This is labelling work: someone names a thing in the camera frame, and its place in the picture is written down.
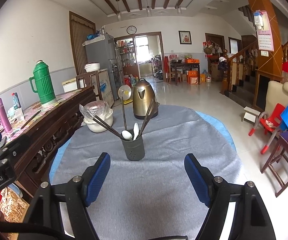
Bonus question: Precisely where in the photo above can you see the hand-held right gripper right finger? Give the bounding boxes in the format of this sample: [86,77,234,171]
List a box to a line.
[184,153,277,240]

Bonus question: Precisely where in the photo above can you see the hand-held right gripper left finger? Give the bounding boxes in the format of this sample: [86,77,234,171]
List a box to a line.
[22,152,111,240]

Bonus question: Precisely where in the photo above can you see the grey metal utensil holder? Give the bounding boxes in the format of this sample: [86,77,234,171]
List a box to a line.
[121,135,145,161]

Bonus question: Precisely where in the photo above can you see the brown wooden chopstick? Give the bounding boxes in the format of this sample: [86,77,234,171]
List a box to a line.
[93,116,124,139]
[141,100,156,133]
[95,114,125,137]
[143,102,158,134]

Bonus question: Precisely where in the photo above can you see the purple bottle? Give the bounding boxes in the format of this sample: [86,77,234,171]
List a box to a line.
[0,98,13,133]

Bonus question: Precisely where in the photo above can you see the clear plastic cup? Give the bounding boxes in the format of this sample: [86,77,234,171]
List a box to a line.
[14,107,25,122]

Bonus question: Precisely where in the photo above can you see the dark stick on sideboard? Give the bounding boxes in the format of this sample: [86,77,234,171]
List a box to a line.
[20,109,42,130]

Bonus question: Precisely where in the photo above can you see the floral patterned cloth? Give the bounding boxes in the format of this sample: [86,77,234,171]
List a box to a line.
[0,187,28,223]

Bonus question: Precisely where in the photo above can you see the dark carved wooden sideboard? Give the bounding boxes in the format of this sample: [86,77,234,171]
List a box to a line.
[0,85,97,200]

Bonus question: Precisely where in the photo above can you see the grey tablecloth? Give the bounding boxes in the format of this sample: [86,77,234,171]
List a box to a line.
[49,104,243,240]

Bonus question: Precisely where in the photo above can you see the green label water bottle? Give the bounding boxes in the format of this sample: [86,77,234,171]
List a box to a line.
[11,92,22,110]

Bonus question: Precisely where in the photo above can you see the white basin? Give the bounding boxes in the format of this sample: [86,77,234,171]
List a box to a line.
[83,109,114,133]

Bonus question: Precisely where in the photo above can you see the blue table cover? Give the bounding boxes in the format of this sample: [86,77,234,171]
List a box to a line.
[48,111,236,180]

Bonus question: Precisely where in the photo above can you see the green thermos flask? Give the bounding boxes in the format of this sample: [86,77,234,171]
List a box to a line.
[29,60,57,105]

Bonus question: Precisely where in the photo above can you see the clear plastic bag of bowls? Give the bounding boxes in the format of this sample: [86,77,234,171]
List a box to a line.
[79,100,109,120]

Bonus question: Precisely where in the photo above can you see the white chest box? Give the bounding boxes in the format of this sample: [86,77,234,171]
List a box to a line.
[62,79,77,93]

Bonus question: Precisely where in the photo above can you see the white step stool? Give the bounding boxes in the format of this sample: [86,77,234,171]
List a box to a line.
[242,106,261,124]

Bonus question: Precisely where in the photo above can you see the gold electric kettle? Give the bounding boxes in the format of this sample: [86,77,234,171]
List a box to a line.
[132,78,159,120]

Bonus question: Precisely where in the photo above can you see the wooden chair back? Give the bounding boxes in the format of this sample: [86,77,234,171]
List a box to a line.
[76,74,96,88]

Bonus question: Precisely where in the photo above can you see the small round fan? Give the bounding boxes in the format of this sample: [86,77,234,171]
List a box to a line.
[118,85,133,105]

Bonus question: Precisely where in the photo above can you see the white printed cabinet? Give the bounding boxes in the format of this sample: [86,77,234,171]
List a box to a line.
[90,69,115,108]

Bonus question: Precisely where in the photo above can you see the red child chair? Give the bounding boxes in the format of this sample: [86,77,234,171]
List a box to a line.
[249,103,286,155]

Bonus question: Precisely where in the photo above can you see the orange box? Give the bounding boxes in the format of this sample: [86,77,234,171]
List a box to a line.
[187,70,200,85]

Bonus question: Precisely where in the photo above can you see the blue water jug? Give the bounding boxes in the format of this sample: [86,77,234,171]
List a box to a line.
[129,74,139,88]

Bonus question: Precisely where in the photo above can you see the dark wooden side table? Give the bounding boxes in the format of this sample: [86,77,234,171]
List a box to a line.
[167,62,200,84]

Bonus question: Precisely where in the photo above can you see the beige armchair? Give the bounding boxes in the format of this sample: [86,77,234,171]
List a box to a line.
[264,81,288,120]

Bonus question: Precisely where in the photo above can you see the brown door curtain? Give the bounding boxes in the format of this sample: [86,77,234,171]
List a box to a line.
[69,11,96,75]

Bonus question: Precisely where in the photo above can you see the wooden stair railing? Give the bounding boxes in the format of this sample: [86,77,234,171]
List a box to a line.
[221,40,259,95]

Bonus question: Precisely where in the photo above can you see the grey refrigerator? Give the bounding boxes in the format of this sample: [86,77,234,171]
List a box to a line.
[85,34,126,98]

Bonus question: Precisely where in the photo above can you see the framed wall picture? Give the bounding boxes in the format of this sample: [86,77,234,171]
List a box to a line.
[178,31,192,45]

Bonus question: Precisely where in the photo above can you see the pink wall calendar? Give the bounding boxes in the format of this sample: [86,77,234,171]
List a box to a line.
[253,10,274,52]

